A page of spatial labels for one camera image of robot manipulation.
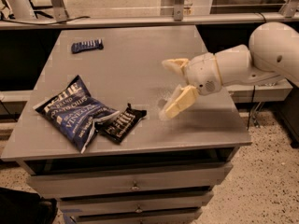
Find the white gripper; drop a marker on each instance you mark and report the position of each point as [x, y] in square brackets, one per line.
[203, 73]

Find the black chocolate rxbar wrapper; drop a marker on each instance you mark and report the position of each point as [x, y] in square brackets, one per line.
[122, 125]

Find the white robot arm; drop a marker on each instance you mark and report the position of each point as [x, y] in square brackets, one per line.
[271, 55]

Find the blue rxbar wrapper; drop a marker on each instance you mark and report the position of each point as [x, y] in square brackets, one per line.
[86, 46]

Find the blue potato chip bag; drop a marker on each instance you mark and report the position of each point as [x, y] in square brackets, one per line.
[75, 113]

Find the grey drawer cabinet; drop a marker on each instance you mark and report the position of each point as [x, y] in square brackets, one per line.
[128, 70]

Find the top grey drawer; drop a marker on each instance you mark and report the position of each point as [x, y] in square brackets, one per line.
[130, 180]

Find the grey drawer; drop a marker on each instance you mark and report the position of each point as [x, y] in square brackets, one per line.
[136, 203]
[150, 217]
[130, 180]

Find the bottom grey drawer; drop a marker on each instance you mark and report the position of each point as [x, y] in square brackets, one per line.
[150, 217]

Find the middle grey drawer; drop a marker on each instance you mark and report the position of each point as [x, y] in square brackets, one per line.
[136, 203]

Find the black object bottom left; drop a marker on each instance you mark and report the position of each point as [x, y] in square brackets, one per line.
[20, 207]

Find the grey metal rail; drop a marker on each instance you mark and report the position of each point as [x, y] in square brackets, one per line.
[89, 23]

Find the grey metal upright bracket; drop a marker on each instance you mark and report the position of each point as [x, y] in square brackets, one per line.
[178, 10]

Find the grey slanted metal post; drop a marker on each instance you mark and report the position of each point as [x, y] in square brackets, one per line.
[60, 12]

